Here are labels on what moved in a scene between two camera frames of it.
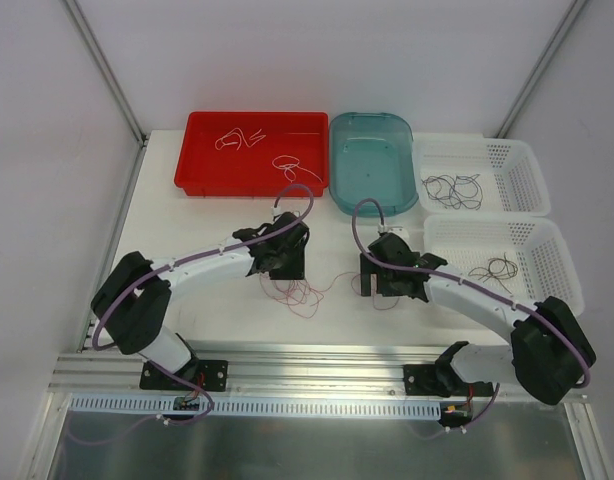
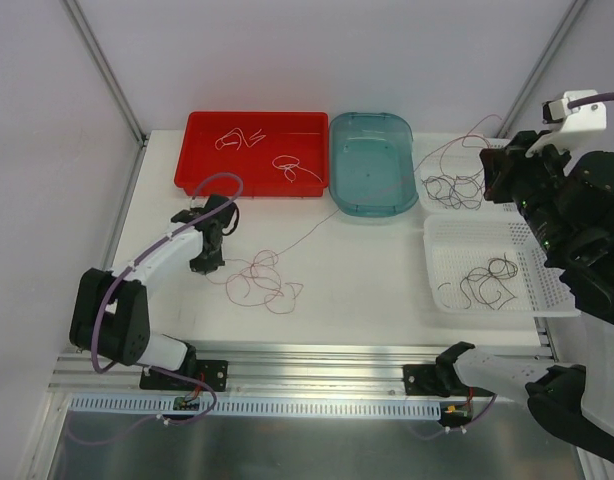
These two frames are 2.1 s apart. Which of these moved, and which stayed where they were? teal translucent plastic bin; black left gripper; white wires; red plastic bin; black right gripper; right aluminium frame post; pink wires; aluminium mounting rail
Moved: black left gripper; pink wires; black right gripper
Stayed: right aluminium frame post; teal translucent plastic bin; white wires; aluminium mounting rail; red plastic bin
